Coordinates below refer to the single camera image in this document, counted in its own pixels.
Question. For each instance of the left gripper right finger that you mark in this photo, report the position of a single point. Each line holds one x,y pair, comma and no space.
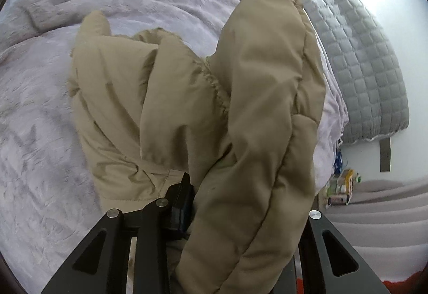
329,264

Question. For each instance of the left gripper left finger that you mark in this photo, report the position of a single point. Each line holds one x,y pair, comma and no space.
125,249

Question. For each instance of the khaki puffer jacket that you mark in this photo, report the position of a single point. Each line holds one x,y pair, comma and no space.
242,123

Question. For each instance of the bottles on bedside shelf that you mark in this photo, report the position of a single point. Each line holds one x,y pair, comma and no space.
339,189

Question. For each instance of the lavender plush bedspread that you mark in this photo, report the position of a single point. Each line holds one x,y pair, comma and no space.
48,200

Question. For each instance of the grey quilted headboard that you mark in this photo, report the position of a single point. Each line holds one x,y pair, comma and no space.
365,67

